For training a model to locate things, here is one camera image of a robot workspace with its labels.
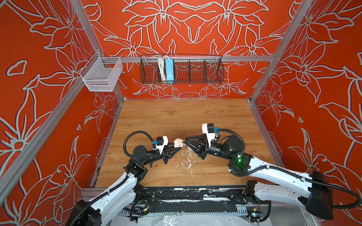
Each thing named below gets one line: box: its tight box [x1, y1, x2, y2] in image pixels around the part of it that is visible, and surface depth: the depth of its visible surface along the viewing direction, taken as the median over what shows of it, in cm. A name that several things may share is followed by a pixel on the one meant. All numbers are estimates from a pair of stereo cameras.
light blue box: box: [165, 58, 175, 84], surface depth 91 cm
